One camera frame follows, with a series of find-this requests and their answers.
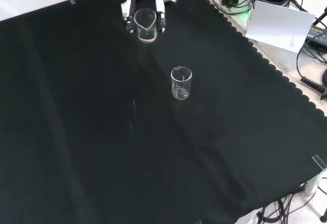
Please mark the clear glass beaker with spout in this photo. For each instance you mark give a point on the clear glass beaker with spout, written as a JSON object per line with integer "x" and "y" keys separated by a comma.
{"x": 146, "y": 34}

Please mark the small clear glass beaker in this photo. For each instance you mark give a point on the small clear glass beaker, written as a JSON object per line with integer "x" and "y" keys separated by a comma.
{"x": 181, "y": 95}

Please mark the clear tape strip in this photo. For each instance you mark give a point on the clear tape strip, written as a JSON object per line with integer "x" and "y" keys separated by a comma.
{"x": 319, "y": 162}
{"x": 72, "y": 1}

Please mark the pale white board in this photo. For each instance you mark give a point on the pale white board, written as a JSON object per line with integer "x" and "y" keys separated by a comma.
{"x": 276, "y": 27}

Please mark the black bench cloth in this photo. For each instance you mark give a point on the black bench cloth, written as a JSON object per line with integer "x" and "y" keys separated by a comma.
{"x": 102, "y": 132}

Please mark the black power adapter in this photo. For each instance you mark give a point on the black power adapter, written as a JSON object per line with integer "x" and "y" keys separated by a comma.
{"x": 318, "y": 34}

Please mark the black tripod leg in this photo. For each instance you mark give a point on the black tripod leg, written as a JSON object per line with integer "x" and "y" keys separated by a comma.
{"x": 322, "y": 16}

